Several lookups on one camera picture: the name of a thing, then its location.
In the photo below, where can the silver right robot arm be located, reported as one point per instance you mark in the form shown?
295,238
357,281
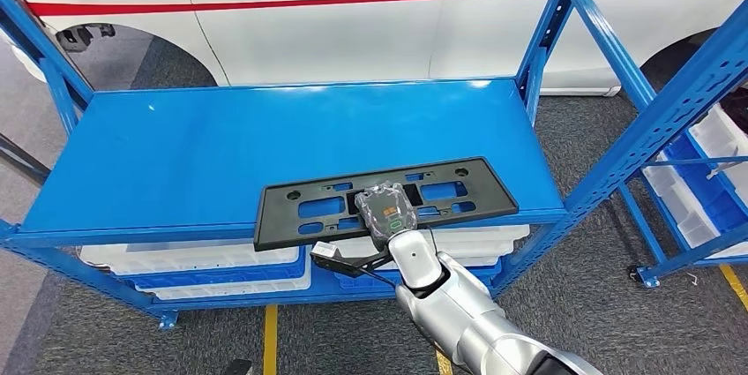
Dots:
461,314

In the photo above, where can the white car with red stripe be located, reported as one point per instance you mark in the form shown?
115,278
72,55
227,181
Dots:
321,39

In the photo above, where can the blue metal shelf rack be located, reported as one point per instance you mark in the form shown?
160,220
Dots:
641,223
175,150

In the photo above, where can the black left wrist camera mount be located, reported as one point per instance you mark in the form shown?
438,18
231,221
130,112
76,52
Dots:
236,367

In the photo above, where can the black plastic frame part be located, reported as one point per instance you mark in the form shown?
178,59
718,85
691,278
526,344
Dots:
280,214

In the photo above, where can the black bundle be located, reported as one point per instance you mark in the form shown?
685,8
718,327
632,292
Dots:
737,109

